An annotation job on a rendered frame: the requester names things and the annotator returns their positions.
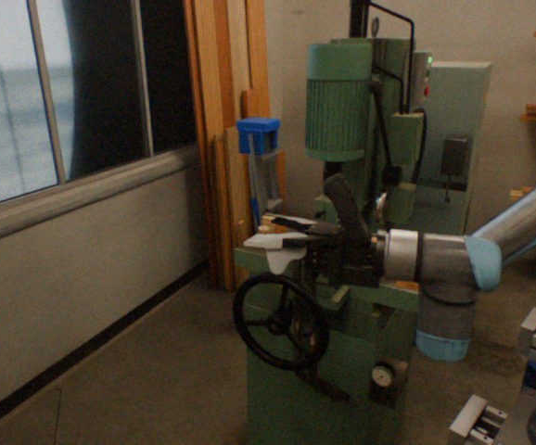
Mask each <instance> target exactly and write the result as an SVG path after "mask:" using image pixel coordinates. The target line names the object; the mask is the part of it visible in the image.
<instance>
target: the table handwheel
mask: <svg viewBox="0 0 536 445"><path fill-rule="evenodd" d="M260 283H275V284H279V285H282V286H283V289H282V295H281V300H280V304H279V308H277V310H275V311H273V312H272V313H271V314H270V315H269V316H268V317H267V318H266V320H257V321H244V317H243V301H244V297H245V295H246V294H247V292H248V291H249V290H250V289H251V288H252V287H253V286H255V285H257V284H260ZM289 289H291V290H292V291H294V292H295V293H297V294H298V295H299V296H300V297H301V299H302V300H303V301H304V302H302V303H301V307H303V306H304V305H305V304H307V306H308V307H309V309H310V310H311V312H312V313H313V316H314V319H315V321H316V322H317V329H318V340H317V344H316V347H315V349H314V351H313V353H312V354H310V353H309V352H308V351H307V350H306V349H305V348H304V346H303V345H302V344H301V343H300V342H299V341H298V339H297V338H296V337H295V336H294V335H293V333H292V332H291V331H290V330H289V328H290V327H291V325H292V320H291V319H292V318H293V317H294V314H295V313H294V311H293V299H292V300H291V301H290V302H289V303H288V305H287V306H286V303H287V293H288V290H289ZM233 315H234V320H235V324H236V329H237V331H238V333H239V335H240V336H241V338H242V339H243V341H244V342H245V343H246V345H247V346H248V347H249V350H250V351H251V352H252V353H253V354H254V355H256V356H257V357H258V358H259V359H260V360H262V361H263V362H265V363H267V364H269V365H271V366H273V367H276V368H279V369H282V370H286V371H301V370H305V369H308V368H310V367H312V366H314V365H316V364H317V363H318V362H319V361H320V360H321V359H322V358H323V356H324V355H325V351H326V349H328V347H327V345H329V342H328V339H329V338H330V335H329V330H328V324H327V320H326V317H325V313H324V311H323V309H322V307H321V306H320V304H319V302H318V301H317V299H316V298H315V297H314V295H313V293H312V292H311V291H310V290H309V289H308V288H307V287H306V286H304V285H303V284H301V283H300V282H298V281H297V280H295V279H293V278H291V277H289V276H287V275H284V274H273V273H271V272H264V273H255V274H254V275H251V276H250V277H248V278H247V279H245V280H244V281H243V282H242V283H241V284H240V286H239V287H238V289H237V290H236V293H235V296H234V302H233ZM247 326H266V328H267V330H268V331H269V332H270V333H271V334H273V335H275V336H282V335H283V334H285V335H286V336H287V337H288V338H289V339H290V340H291V341H292V343H293V344H294V345H295V346H296V348H297V349H298V350H299V352H300V353H301V354H302V355H303V357H304V359H302V360H298V361H289V360H284V359H280V358H278V357H275V356H274V355H272V354H270V353H268V352H267V351H265V350H264V349H263V347H262V346H260V345H259V344H258V343H257V341H256V340H255V339H254V338H253V336H252V335H251V334H250V332H249V330H248V328H247Z"/></svg>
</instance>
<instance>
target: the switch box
mask: <svg viewBox="0 0 536 445"><path fill-rule="evenodd" d="M409 53H410V51H407V52H406V57H405V67H404V76H403V80H404V88H403V102H402V104H403V105H406V101H407V87H408V70H409ZM432 56H433V52H432V51H413V65H412V80H411V98H410V106H420V105H422V104H424V103H426V102H427V96H426V95H424V91H425V88H426V86H428V80H429V75H428V77H426V73H427V70H429V72H430V68H431V63H432ZM429 57H431V62H428V58H429ZM427 65H428V68H427ZM426 78H428V80H427V81H426V82H425V79H426ZM423 98H425V100H424V101H423Z"/></svg>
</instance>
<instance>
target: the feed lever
mask: <svg viewBox="0 0 536 445"><path fill-rule="evenodd" d="M367 90H369V92H370V93H371V94H374V97H375V101H376V110H377V115H378V119H379V124H380V130H381V134H382V139H383V144H384V148H385V153H386V158H387V163H388V165H386V166H385V167H384V169H383V172H381V183H382V184H387V185H394V186H398V185H400V183H401V180H402V167H400V166H392V161H391V156H390V151H389V142H388V137H387V132H386V127H385V121H384V116H383V111H382V106H381V101H380V96H379V92H380V91H381V90H382V82H381V81H380V80H378V79H374V80H372V81H370V82H369V84H368V89H367Z"/></svg>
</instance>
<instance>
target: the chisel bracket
mask: <svg viewBox="0 0 536 445"><path fill-rule="evenodd" d="M322 210H326V213H324V214H322V216H321V217H320V218H316V217H315V215H314V219H315V220H318V221H323V222H327V223H336V222H337V221H338V220H340V218H339V216H338V214H337V212H336V210H335V207H334V205H333V203H332V201H330V200H329V198H328V197H326V196H324V194H322V195H321V196H320V197H318V198H316V199H315V209H314V214H315V213H316V212H317V211H322Z"/></svg>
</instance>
